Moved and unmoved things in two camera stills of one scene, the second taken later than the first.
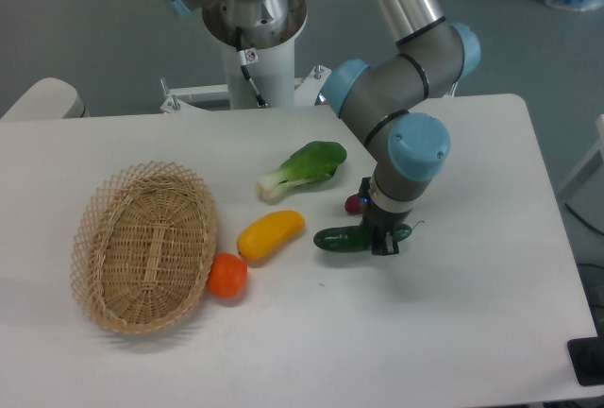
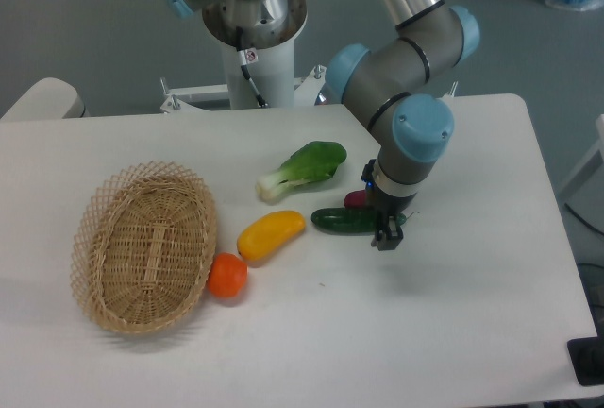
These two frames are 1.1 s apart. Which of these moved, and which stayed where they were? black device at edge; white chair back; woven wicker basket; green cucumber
Moved: green cucumber
Stayed: white chair back; woven wicker basket; black device at edge
